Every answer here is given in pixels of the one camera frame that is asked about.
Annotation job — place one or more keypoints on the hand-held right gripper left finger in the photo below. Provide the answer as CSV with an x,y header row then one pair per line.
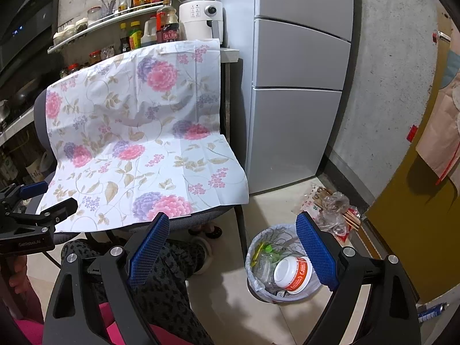
x,y
149,251

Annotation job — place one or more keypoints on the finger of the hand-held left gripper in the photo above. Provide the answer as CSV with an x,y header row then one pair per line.
x,y
59,210
34,189

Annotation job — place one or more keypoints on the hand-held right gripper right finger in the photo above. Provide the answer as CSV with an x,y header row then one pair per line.
x,y
318,251

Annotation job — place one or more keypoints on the white instant noodle bowl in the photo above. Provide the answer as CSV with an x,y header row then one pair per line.
x,y
287,273

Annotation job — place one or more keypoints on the green plastic bottle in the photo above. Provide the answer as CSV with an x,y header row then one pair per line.
x,y
267,248

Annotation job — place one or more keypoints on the white waste bin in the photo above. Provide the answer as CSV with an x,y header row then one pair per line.
x,y
256,284

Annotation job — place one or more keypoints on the person's left forearm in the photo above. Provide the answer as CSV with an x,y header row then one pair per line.
x,y
32,305

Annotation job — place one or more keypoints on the person's left hand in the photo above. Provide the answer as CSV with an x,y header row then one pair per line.
x,y
18,271

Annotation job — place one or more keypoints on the white label liquor bottle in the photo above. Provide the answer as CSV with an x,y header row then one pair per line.
x,y
35,173

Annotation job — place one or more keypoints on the person's right leg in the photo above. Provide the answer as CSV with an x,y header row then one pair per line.
x,y
172,294

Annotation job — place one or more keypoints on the clear plastic bag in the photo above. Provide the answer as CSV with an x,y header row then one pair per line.
x,y
334,205

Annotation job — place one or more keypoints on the chopsticks package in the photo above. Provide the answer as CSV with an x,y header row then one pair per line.
x,y
309,201

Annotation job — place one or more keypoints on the dark pink slipper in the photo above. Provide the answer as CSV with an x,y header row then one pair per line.
x,y
206,230

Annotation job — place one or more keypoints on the grey office chair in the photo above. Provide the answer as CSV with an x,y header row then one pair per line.
x,y
208,215

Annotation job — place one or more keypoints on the steel pot with lid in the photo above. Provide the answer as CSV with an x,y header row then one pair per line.
x,y
4,111

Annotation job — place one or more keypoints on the pink red jacket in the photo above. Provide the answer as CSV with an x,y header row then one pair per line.
x,y
28,332

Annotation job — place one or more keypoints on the brown door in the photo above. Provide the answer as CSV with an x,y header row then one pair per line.
x,y
406,222

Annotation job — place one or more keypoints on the black wok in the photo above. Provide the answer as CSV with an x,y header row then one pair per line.
x,y
21,97

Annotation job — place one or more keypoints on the floral printed cloth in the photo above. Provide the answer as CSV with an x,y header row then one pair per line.
x,y
143,133

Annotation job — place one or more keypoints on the red lid jar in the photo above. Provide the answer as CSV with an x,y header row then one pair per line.
x,y
95,58
73,70

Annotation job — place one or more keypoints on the white blue tube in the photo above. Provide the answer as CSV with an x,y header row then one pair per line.
x,y
433,312

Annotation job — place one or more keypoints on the grey refrigerator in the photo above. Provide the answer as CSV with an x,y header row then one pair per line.
x,y
294,122

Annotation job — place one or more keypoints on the white lid glass jar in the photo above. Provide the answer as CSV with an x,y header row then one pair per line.
x,y
58,37
70,31
81,25

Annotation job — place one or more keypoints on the dark spice jar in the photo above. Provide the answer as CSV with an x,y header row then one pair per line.
x,y
107,53

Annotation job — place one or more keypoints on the hanging paper bags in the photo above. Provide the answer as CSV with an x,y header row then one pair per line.
x,y
442,133

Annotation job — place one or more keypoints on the black range hood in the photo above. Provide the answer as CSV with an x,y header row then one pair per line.
x,y
28,18

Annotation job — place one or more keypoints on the dark yellow cap bottle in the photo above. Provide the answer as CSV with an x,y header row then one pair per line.
x,y
124,41

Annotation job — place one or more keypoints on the green yellow sauce bottle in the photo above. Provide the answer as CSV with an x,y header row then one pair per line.
x,y
135,37

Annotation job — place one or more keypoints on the curved white corner shelf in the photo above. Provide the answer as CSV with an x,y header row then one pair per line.
x,y
107,19

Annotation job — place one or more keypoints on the white plastic jug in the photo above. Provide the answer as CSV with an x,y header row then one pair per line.
x,y
149,36

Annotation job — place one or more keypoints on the large dark oil bottle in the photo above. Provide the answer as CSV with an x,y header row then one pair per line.
x,y
168,25

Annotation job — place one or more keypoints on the white counter slab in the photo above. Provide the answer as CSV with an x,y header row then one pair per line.
x,y
230,54

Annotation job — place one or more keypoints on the white air fryer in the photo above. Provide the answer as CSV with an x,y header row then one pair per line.
x,y
197,18

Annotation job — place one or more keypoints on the red wall tag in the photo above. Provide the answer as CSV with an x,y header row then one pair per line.
x,y
413,133

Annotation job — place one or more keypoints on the red wall hook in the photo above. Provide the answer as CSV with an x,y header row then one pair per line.
x,y
435,37

